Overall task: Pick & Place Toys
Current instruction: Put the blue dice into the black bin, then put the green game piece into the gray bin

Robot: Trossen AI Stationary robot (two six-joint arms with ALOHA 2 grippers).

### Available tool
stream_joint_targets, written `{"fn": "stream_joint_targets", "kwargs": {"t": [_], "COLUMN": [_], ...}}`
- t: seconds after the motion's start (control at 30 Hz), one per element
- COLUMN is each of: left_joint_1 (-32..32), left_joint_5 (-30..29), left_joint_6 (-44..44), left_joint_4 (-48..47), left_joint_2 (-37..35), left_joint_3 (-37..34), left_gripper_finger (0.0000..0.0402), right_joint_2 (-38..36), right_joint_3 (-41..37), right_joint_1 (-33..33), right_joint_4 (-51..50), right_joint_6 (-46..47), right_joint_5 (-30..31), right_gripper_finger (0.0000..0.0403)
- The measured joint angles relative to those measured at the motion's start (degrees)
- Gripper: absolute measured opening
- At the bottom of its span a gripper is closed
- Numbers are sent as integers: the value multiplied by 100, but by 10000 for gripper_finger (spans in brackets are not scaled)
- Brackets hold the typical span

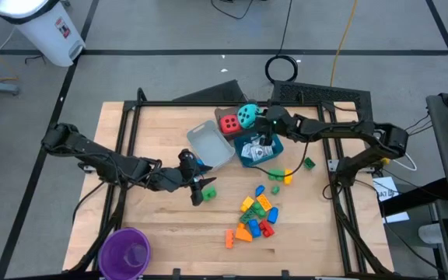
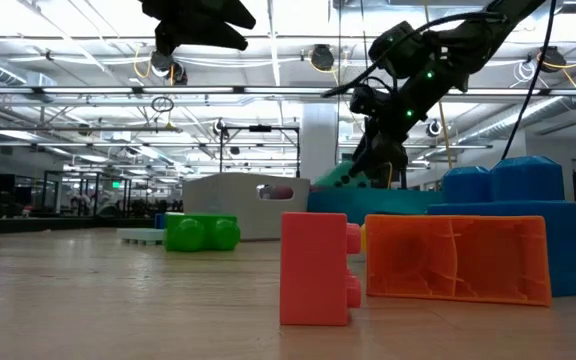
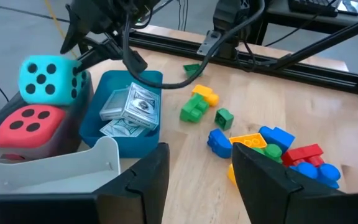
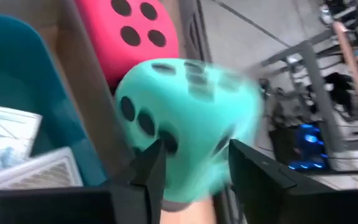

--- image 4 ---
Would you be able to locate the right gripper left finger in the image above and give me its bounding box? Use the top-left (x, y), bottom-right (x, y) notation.
top-left (0, 139), bottom-right (168, 224)

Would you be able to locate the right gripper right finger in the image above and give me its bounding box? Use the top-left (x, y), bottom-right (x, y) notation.
top-left (227, 139), bottom-right (358, 224)

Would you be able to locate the grey patterned card deck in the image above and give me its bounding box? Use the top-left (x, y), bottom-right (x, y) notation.
top-left (0, 146), bottom-right (84, 192)

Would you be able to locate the blue patterned card deck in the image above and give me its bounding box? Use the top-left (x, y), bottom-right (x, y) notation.
top-left (0, 102), bottom-right (43, 159)

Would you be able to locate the teal foam die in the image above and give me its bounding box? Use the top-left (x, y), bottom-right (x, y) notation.
top-left (114, 58), bottom-right (264, 205)

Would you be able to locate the red foam die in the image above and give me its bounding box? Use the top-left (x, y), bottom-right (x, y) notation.
top-left (75, 0), bottom-right (180, 90)

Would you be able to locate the black perforated computer case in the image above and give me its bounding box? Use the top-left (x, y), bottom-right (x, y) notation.
top-left (268, 123), bottom-right (334, 172)

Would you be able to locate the grey metal rack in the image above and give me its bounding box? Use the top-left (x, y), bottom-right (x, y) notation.
top-left (258, 39), bottom-right (358, 175)

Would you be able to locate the teal plastic bin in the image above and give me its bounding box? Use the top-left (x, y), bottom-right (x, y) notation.
top-left (0, 14), bottom-right (108, 187)

